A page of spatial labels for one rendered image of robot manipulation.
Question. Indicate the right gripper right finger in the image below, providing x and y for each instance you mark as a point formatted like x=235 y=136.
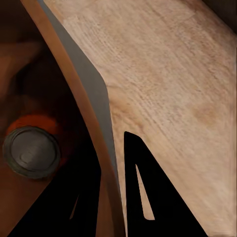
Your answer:
x=172 y=216

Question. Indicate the cabinet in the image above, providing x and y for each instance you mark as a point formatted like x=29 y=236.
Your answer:
x=226 y=10

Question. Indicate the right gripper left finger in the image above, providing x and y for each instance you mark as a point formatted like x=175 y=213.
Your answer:
x=78 y=181

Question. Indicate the trash can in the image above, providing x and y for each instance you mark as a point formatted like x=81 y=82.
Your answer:
x=39 y=60

